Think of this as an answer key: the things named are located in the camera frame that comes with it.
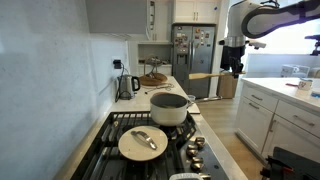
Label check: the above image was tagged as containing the stainless electric kettle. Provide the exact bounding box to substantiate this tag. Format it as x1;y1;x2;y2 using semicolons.
116;74;142;101

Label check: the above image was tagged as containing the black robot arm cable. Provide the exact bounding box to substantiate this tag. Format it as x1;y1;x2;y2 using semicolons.
259;0;282;10

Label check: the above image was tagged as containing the black monitor screen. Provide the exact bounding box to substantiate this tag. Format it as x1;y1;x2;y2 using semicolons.
220;43;232;72

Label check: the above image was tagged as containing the orange black bar clamp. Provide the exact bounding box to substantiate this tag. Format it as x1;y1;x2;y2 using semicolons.
264;155;296;175

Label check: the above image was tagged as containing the stainless steel refrigerator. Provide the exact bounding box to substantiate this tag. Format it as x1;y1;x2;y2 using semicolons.
171;23;217;99

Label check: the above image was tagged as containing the narrow white upper cabinet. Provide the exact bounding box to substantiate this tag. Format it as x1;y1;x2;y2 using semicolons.
84;0;149;34

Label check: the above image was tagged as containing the wide white upper cabinet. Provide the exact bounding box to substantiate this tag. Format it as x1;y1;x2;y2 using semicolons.
146;0;174;44

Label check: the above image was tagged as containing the white two-door cabinet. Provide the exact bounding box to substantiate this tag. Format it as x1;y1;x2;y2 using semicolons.
172;0;222;25

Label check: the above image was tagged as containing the wooden spatula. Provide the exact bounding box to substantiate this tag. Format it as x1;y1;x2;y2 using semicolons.
188;70;248;81

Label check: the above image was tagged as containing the black camera stand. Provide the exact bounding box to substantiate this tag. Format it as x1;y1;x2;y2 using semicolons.
304;33;320;57

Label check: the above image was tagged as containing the clear plastic container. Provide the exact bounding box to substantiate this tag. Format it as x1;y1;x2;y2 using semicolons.
280;63;311;79

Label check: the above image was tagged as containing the black wall plug adapter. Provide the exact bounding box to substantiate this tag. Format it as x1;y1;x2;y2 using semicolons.
112;59;123;70

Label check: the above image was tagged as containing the thin black coiled cable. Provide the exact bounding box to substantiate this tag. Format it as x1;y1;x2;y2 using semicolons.
144;83;175;95

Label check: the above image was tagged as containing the white kitchen island cabinet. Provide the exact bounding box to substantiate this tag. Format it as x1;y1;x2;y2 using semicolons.
234;77;320;164

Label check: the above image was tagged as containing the silver cooking pot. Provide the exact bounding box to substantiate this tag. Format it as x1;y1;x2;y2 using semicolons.
149;92;223;127

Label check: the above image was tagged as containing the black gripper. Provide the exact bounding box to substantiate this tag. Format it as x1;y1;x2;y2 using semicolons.
229;45;247;80

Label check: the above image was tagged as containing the round white pot lid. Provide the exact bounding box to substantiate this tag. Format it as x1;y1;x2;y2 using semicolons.
117;125;169;163

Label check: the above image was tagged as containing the white printed mug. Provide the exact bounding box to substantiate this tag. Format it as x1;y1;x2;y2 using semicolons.
297;78;314;92

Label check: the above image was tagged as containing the light chopping board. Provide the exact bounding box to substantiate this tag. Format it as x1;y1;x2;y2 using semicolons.
185;100;202;115

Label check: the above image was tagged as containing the black gas cooktop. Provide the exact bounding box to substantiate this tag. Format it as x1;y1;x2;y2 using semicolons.
69;110;231;180

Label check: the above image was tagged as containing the brown cardboard box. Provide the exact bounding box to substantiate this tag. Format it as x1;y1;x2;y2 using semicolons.
216;71;240;100

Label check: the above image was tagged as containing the black kettle power cord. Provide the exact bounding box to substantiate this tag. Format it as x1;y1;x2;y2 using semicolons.
114;62;127;103

